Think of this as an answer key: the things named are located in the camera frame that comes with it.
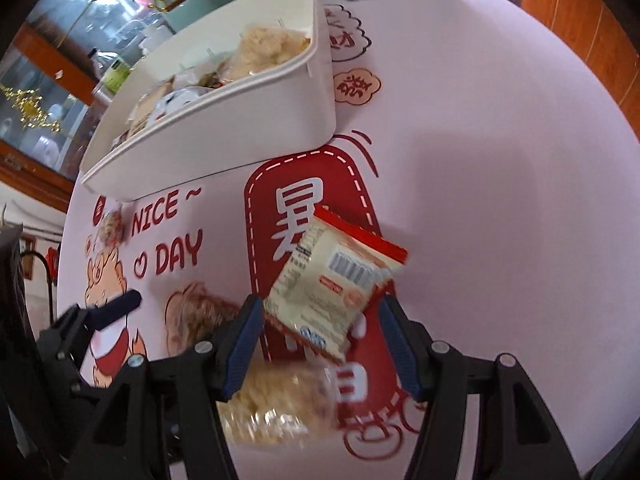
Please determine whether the white plastic storage bin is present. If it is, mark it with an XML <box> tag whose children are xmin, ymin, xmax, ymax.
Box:
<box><xmin>78</xmin><ymin>0</ymin><xmax>336</xmax><ymax>202</ymax></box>

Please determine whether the green label plastic bottle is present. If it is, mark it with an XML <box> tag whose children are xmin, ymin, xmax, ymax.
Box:
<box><xmin>88</xmin><ymin>48</ymin><xmax>130</xmax><ymax>94</ymax></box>

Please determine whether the clear bag yellow noodle snack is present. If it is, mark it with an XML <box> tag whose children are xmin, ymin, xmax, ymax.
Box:
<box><xmin>217</xmin><ymin>360</ymin><xmax>337</xmax><ymax>448</ymax></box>

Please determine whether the beige cracker packet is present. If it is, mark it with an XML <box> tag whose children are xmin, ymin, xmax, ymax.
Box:
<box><xmin>126</xmin><ymin>78</ymin><xmax>174</xmax><ymax>139</ymax></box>

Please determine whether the red cream biscuit packet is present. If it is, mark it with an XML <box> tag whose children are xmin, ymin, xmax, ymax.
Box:
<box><xmin>264</xmin><ymin>207</ymin><xmax>408</xmax><ymax>363</ymax></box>

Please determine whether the pink cartoon tablecloth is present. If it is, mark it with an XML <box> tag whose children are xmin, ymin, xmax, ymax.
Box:
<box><xmin>58</xmin><ymin>0</ymin><xmax>639</xmax><ymax>472</ymax></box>

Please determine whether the small round nut snack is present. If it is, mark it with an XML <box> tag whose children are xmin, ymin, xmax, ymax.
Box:
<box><xmin>98</xmin><ymin>208</ymin><xmax>125</xmax><ymax>249</ymax></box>

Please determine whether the orange wooden cabinet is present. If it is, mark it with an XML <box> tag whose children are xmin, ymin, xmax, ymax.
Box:
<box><xmin>521</xmin><ymin>0</ymin><xmax>639</xmax><ymax>131</ymax></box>

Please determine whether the teal ceramic canister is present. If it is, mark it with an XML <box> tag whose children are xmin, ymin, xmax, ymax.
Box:
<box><xmin>164</xmin><ymin>0</ymin><xmax>233</xmax><ymax>32</ymax></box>

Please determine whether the crab roe noodle snack bag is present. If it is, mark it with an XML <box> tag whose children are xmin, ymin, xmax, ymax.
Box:
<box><xmin>219</xmin><ymin>25</ymin><xmax>311</xmax><ymax>84</ymax></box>

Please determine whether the wooden glass sliding door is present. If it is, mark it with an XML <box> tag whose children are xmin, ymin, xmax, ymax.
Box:
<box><xmin>1</xmin><ymin>0</ymin><xmax>192</xmax><ymax>212</ymax></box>

